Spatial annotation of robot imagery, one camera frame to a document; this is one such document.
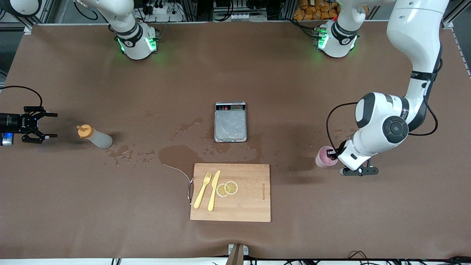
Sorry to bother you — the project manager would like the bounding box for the thin grey string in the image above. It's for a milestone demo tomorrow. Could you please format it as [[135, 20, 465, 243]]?
[[162, 163, 192, 183]]

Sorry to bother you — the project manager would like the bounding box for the digital kitchen scale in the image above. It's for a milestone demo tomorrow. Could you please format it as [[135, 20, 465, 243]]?
[[214, 101, 247, 143]]

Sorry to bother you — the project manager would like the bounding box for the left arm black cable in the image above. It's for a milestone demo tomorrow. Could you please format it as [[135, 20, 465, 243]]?
[[326, 57, 439, 152]]

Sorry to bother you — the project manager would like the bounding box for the yellow plastic knife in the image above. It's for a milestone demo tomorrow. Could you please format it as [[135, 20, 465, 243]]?
[[207, 170, 221, 212]]

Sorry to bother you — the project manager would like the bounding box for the black cable bundle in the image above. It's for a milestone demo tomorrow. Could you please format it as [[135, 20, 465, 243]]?
[[348, 251, 471, 265]]

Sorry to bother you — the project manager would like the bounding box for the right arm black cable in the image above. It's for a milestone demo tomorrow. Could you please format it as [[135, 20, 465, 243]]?
[[0, 85, 43, 109]]

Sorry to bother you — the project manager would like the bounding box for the orange snack bag pile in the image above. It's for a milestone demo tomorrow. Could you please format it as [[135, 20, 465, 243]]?
[[293, 0, 341, 21]]

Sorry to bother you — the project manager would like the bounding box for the white power strip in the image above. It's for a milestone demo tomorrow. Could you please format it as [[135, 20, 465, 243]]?
[[145, 4, 184, 22]]

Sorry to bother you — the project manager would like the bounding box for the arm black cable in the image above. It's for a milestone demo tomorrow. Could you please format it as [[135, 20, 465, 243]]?
[[0, 85, 43, 109], [326, 57, 439, 152]]

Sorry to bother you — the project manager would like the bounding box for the pink cup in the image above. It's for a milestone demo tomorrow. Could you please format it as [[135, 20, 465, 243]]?
[[315, 146, 338, 169]]

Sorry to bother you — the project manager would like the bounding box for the aluminium frame strut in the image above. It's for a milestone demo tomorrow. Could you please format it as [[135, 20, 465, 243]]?
[[442, 0, 466, 29]]

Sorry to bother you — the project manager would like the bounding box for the metal camera stand bracket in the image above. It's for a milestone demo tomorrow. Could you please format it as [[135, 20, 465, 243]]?
[[227, 244, 249, 265]]

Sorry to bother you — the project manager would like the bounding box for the wooden cutting board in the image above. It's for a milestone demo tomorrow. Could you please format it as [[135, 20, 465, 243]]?
[[188, 163, 272, 223]]

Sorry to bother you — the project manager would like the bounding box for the squeeze bottle with orange cap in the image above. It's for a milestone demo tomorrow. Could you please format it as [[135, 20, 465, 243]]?
[[77, 124, 113, 150]]

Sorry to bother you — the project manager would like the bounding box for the yellow plastic fork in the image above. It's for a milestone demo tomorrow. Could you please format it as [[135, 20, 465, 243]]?
[[194, 172, 213, 209]]

